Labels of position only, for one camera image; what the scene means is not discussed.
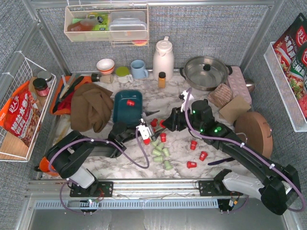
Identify green lid cup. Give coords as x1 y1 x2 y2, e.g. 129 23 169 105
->
116 66 133 84

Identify red capsule far right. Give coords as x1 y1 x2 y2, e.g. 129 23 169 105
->
190 140 198 150

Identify red coffee capsule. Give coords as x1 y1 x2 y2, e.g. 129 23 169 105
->
150 118 158 127
126 99 135 106

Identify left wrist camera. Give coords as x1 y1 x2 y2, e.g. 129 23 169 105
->
136 118 154 140

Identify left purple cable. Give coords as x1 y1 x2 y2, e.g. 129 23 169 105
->
47 126 151 215

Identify white orange bowl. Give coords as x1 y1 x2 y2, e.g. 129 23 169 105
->
96 58 115 74

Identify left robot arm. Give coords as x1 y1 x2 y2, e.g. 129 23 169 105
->
45 111 160 191

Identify purple cable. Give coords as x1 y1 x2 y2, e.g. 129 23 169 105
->
47 126 151 215
182 87 307 214

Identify white thermos jug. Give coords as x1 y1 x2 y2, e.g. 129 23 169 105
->
153 36 174 81

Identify orange tray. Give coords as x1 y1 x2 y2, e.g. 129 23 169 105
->
49 75 80 116

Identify pink egg tray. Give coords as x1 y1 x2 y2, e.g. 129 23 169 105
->
226 66 252 105

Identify blue mug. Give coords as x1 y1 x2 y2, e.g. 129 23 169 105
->
130 59 149 80

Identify red capsule right lower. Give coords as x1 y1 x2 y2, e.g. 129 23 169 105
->
187 161 197 169

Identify pepper grinder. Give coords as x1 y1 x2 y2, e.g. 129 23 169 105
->
91 73 114 84

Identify orange mug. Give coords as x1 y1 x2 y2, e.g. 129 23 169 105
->
34 157 59 177

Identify red capsule right middle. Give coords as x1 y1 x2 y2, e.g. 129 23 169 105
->
199 151 208 161

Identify green capsule lower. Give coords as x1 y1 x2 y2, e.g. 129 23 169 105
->
153 156 164 162

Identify silver ladle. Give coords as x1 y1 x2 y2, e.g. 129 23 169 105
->
245 78 256 93

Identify silver lidded jar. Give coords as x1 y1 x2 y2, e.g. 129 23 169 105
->
37 70 53 88

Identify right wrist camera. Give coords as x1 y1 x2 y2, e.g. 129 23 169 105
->
179 90 190 101

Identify orange spice bottle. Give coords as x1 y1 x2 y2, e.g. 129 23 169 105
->
158 72 166 88

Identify white mesh basket right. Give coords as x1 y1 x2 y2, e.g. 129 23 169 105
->
263 42 307 132

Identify round wooden board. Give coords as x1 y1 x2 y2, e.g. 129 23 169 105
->
234 112 273 159

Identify white handled knife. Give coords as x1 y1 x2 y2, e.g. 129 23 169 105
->
59 73 75 99

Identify teal storage basket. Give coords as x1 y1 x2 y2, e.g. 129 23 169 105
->
113 90 142 126

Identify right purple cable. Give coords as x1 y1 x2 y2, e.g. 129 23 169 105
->
182 87 307 214

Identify red capsule left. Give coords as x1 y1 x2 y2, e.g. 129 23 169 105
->
143 138 151 145

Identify red cloth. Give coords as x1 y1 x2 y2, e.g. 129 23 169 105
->
56 99 71 115

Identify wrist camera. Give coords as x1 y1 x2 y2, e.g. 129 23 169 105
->
136 118 154 140
179 90 190 101

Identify brown paper square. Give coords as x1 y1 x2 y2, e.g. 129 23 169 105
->
219 95 251 124

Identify brown cloth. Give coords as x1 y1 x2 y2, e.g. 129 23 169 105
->
71 83 114 133

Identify green capsule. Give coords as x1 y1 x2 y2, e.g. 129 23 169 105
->
153 156 164 162
164 160 173 171

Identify striped pink cloth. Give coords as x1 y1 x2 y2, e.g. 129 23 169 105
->
208 84 234 108

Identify green capsule bottom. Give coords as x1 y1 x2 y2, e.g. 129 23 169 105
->
164 160 173 171

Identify steel pot with lid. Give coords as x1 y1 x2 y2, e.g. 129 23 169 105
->
179 56 233 92

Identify purple spoon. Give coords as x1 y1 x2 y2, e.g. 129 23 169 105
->
208 157 235 166

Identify clear plastic containers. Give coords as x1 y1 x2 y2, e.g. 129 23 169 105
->
109 11 147 41

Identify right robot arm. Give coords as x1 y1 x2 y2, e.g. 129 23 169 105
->
162 99 302 215

